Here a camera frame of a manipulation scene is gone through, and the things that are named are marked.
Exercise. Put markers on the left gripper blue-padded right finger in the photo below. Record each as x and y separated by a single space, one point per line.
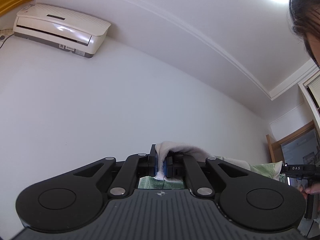
169 167

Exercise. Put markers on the white wall air conditioner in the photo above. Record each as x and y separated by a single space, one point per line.
61 28

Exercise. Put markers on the person's right hand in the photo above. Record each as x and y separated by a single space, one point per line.
310 190

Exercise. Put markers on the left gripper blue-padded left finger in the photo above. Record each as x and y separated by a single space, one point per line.
153 161

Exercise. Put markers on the green leaf print shirt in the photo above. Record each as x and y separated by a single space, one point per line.
165 149

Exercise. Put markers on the person's dark-haired head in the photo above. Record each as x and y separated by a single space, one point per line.
305 24

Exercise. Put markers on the white cabinet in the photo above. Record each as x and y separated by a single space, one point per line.
303 85

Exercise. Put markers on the wooden framed furniture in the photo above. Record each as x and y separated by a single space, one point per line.
299 147

